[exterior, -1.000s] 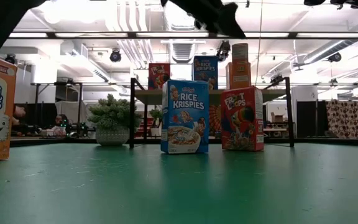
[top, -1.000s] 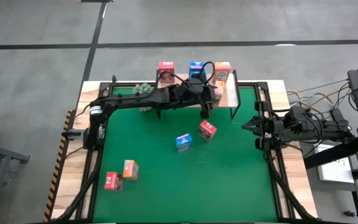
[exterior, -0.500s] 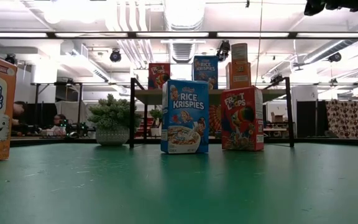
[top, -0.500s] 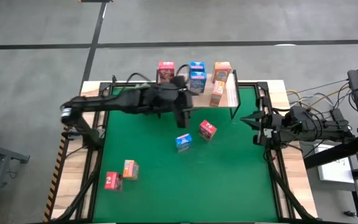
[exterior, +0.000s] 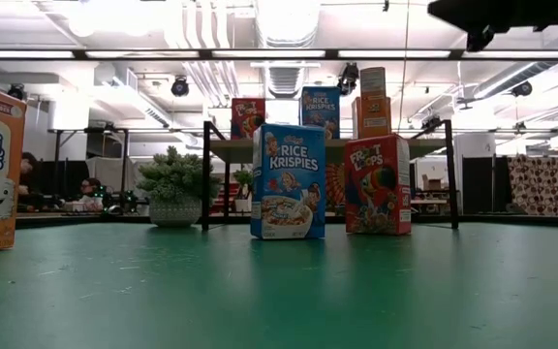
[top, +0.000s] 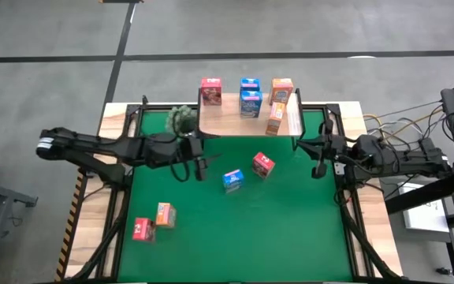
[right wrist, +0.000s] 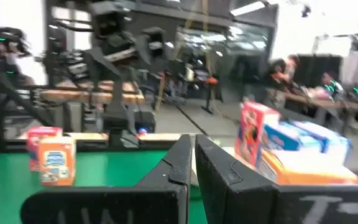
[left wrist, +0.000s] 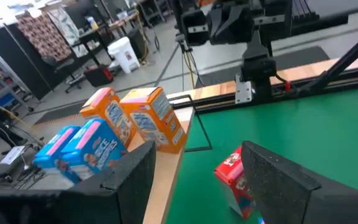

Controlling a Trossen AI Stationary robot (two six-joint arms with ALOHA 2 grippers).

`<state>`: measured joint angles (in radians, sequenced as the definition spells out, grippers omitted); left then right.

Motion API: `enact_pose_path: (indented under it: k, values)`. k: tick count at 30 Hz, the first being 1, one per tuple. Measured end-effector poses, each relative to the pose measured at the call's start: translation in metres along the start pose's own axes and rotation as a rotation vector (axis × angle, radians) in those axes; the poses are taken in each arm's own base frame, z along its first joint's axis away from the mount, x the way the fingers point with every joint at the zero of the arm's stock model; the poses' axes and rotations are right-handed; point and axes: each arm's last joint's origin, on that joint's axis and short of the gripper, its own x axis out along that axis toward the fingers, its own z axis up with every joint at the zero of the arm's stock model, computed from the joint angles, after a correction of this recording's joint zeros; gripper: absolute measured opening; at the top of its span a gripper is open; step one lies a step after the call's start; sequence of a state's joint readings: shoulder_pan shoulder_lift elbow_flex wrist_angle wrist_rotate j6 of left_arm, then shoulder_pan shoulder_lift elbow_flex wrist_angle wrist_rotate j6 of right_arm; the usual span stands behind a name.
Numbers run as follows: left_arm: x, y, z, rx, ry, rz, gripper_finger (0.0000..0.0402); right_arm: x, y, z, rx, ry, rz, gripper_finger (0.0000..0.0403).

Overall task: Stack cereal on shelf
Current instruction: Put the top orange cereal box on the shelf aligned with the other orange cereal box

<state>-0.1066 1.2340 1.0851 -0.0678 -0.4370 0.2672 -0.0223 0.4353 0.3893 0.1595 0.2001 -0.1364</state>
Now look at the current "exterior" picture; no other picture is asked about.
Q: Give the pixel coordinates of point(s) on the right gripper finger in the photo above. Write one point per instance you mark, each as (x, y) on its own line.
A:
(477, 12)

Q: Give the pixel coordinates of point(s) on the blue Rice Krispies cereal box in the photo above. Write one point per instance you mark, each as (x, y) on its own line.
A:
(320, 104)
(288, 184)

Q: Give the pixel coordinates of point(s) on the red Froot Loops cereal box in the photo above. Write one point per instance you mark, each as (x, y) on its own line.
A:
(248, 118)
(378, 189)

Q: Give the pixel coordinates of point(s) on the black-framed wooden shelf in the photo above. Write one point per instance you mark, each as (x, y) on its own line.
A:
(448, 194)

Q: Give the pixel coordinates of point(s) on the black ceiling spotlight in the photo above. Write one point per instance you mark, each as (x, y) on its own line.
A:
(16, 92)
(522, 89)
(180, 87)

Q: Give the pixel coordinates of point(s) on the small black ceiling device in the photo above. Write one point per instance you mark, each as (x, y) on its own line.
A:
(431, 122)

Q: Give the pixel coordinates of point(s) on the black hanging ceiling device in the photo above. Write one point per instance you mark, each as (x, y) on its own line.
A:
(349, 77)

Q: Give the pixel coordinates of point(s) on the brown spotted white cloth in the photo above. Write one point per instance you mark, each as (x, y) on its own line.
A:
(538, 184)

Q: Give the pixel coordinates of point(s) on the black partition panel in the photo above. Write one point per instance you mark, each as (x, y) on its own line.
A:
(477, 184)

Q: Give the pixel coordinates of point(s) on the orange patterned backdrop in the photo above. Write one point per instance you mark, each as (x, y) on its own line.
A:
(335, 186)

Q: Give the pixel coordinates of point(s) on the small leafy potted plant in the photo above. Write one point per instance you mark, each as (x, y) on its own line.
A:
(242, 181)

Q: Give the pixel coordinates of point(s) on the succulent plant in white pot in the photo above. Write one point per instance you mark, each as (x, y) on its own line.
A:
(177, 184)

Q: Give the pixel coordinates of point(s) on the green table mat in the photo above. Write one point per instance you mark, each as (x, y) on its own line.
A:
(279, 300)

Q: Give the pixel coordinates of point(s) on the white draped cloth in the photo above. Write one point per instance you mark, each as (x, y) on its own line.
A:
(112, 172)

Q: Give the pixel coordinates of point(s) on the background robot with green lights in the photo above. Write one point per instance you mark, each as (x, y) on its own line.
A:
(124, 201)

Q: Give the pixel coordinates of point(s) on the person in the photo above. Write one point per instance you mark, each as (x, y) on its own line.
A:
(90, 191)
(27, 167)

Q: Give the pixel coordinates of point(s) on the black overhead frame bar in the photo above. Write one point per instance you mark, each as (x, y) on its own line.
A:
(205, 53)

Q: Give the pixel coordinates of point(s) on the black metal rack frame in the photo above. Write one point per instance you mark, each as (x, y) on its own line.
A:
(125, 165)

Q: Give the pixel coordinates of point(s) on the black table frame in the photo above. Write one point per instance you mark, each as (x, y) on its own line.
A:
(90, 220)

